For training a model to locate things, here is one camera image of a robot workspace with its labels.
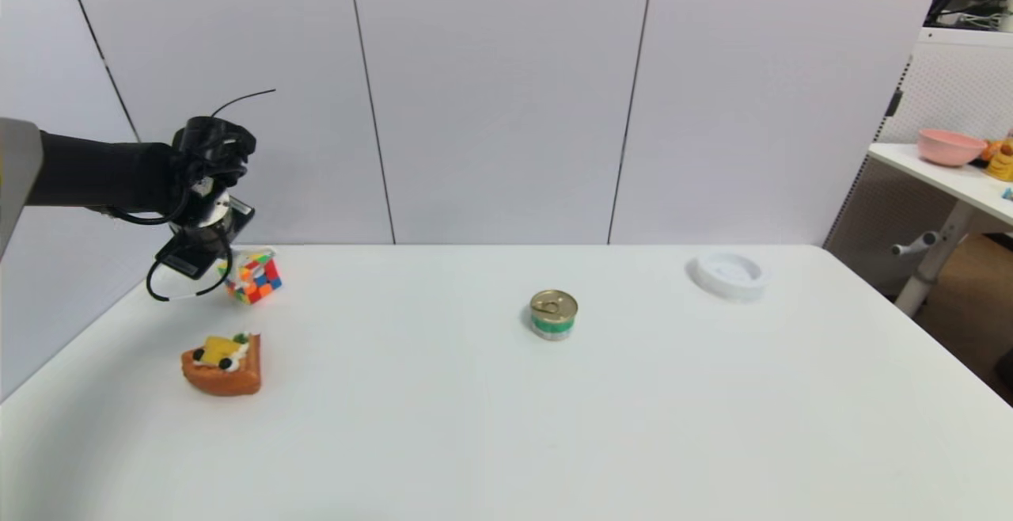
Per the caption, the white round lid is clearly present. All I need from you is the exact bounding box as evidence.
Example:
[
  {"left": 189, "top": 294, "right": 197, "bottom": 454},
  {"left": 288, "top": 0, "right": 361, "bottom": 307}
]
[{"left": 692, "top": 253, "right": 765, "bottom": 302}]

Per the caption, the multicoloured puzzle cube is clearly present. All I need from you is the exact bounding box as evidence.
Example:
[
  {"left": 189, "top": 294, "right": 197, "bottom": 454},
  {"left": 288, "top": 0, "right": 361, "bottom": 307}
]
[{"left": 224, "top": 252, "right": 284, "bottom": 306}]

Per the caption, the yellow toy figure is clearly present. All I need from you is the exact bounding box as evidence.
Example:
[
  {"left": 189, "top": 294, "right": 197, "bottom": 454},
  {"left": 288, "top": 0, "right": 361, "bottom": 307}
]
[{"left": 984, "top": 139, "right": 1013, "bottom": 184}]

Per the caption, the gold-lidded green-label tin can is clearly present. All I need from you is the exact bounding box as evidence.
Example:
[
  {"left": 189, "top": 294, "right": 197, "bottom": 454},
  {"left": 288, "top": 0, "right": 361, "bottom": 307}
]
[{"left": 529, "top": 290, "right": 579, "bottom": 341}]

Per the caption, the pink bowl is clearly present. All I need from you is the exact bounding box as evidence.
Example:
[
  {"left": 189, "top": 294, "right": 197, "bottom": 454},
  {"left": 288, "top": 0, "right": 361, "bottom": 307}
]
[{"left": 916, "top": 131, "right": 987, "bottom": 169}]

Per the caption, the brown toy cake slice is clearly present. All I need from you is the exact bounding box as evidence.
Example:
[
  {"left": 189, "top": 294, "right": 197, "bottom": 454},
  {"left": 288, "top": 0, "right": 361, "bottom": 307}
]
[{"left": 181, "top": 333, "right": 263, "bottom": 397}]

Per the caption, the grey table crank handle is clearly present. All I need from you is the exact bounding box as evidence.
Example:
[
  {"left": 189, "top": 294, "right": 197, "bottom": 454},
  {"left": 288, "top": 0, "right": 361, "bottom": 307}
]
[{"left": 889, "top": 234, "right": 939, "bottom": 259}]

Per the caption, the white side table top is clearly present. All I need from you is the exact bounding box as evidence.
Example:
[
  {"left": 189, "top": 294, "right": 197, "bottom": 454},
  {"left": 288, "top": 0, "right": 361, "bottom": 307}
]
[{"left": 865, "top": 145, "right": 1013, "bottom": 229}]

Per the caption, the white side table leg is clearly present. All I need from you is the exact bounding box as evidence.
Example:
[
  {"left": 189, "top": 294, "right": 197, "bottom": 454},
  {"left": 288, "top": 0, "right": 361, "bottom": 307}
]
[{"left": 894, "top": 203, "right": 974, "bottom": 318}]

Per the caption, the white pegboard panel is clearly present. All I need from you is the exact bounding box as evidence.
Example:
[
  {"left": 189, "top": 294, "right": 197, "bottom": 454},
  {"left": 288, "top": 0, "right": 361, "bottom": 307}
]
[{"left": 877, "top": 30, "right": 1013, "bottom": 150}]

